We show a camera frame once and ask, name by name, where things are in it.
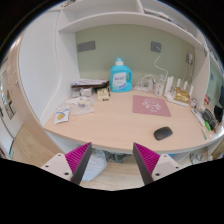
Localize white sachet with yellow print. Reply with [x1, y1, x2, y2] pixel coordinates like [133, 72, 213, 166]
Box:
[54, 105, 72, 125]

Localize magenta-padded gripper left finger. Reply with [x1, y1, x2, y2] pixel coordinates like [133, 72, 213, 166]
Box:
[40, 142, 93, 186]

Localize blue detergent bottle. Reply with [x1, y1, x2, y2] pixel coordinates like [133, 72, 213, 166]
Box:
[110, 57, 134, 93]

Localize white router with antennas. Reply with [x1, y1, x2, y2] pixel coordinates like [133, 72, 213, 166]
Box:
[164, 75, 195, 108]

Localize black monitor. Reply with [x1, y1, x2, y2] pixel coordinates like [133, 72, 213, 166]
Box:
[218, 84, 224, 109]

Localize grey blank wall plate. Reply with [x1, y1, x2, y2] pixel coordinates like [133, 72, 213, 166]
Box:
[77, 40, 97, 53]

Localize white remote control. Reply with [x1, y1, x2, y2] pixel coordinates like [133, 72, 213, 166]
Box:
[191, 108, 206, 128]

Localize pink mouse pad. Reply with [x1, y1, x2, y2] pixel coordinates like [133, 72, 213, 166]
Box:
[132, 94, 172, 118]

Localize gold foil bag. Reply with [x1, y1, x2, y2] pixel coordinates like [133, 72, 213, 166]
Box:
[173, 87, 191, 104]

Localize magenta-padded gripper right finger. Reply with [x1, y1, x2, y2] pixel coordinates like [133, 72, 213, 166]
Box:
[132, 142, 182, 186]

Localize black computer mouse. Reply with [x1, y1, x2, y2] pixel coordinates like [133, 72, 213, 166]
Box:
[153, 126, 174, 141]

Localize black pouch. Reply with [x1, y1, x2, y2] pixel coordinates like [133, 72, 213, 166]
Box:
[202, 108, 218, 131]

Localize white power cable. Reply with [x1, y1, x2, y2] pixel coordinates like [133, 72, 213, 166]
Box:
[153, 49, 170, 79]

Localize small yellow box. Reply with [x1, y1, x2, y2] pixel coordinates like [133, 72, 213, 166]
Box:
[96, 88, 111, 102]

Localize clear plastic bags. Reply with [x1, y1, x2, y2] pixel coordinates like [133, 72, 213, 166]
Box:
[66, 95, 96, 116]

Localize white power strip with cables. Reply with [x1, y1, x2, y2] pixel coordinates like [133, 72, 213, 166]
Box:
[134, 73, 158, 93]

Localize black bag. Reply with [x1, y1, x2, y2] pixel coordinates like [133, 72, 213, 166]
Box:
[214, 105, 224, 123]

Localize grey wall socket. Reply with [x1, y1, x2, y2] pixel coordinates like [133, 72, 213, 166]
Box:
[150, 41, 163, 54]

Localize stack of books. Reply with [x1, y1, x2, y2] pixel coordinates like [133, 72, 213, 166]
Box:
[70, 78, 110, 89]

